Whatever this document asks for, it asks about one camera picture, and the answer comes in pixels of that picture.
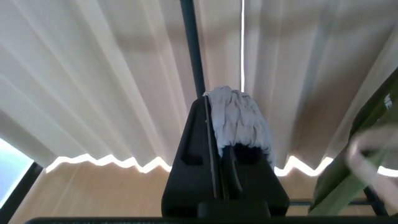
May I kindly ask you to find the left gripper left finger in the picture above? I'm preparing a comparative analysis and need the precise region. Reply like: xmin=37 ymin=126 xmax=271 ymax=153
xmin=161 ymin=95 xmax=224 ymax=218

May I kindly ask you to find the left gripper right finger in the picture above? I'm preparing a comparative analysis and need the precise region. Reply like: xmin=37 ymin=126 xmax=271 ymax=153
xmin=221 ymin=144 xmax=290 ymax=218

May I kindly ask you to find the pale grey garment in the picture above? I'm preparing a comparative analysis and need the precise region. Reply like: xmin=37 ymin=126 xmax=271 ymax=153
xmin=202 ymin=85 xmax=276 ymax=170

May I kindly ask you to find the green printed shirt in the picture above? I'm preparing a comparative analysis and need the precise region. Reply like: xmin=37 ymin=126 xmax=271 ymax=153
xmin=307 ymin=67 xmax=398 ymax=217

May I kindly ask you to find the pink clothes hanger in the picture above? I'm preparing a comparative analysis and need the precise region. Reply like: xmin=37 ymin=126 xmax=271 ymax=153
xmin=345 ymin=126 xmax=398 ymax=213

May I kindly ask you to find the beige curtain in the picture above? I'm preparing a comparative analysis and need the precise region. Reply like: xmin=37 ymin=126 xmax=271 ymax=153
xmin=0 ymin=0 xmax=398 ymax=177

